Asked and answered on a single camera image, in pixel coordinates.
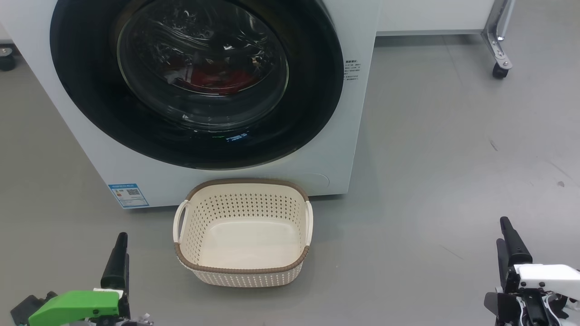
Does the silver metal partition leg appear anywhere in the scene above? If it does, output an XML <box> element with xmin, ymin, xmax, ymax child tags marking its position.
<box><xmin>481</xmin><ymin>0</ymin><xmax>516</xmax><ymax>71</ymax></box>

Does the blue energy label sticker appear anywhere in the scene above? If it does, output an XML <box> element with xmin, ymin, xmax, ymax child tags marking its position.
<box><xmin>108</xmin><ymin>183</ymin><xmax>150</xmax><ymax>209</ymax></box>

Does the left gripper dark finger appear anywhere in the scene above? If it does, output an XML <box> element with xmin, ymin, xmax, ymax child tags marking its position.
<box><xmin>122</xmin><ymin>254</ymin><xmax>132</xmax><ymax>318</ymax></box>
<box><xmin>100</xmin><ymin>232</ymin><xmax>130</xmax><ymax>291</ymax></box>

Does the red cloth garment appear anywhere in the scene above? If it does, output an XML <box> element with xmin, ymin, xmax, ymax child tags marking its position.
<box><xmin>165</xmin><ymin>63</ymin><xmax>266</xmax><ymax>96</ymax></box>

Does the dark round glass washer door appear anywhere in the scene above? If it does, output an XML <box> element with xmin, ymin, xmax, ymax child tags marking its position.
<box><xmin>49</xmin><ymin>0</ymin><xmax>344</xmax><ymax>171</ymax></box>

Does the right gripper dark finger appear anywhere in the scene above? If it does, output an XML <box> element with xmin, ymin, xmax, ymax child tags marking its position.
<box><xmin>500</xmin><ymin>216</ymin><xmax>533</xmax><ymax>268</ymax></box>
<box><xmin>496</xmin><ymin>238</ymin><xmax>513</xmax><ymax>291</ymax></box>

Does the white front-load washing machine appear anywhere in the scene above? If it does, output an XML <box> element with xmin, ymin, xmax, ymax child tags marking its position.
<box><xmin>0</xmin><ymin>0</ymin><xmax>382</xmax><ymax>210</ymax></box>

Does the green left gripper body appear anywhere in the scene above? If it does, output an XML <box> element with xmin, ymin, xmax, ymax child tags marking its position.
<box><xmin>28</xmin><ymin>289</ymin><xmax>154</xmax><ymax>326</ymax></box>

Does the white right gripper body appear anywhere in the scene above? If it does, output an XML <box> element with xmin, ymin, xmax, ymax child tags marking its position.
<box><xmin>484</xmin><ymin>264</ymin><xmax>580</xmax><ymax>326</ymax></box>

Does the cream perforated laundry basket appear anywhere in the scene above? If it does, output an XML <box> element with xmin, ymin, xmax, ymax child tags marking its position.
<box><xmin>172</xmin><ymin>178</ymin><xmax>314</xmax><ymax>288</ymax></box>

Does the black text notice label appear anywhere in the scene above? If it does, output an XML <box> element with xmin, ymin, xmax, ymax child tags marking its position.
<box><xmin>344</xmin><ymin>58</ymin><xmax>363</xmax><ymax>82</ymax></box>

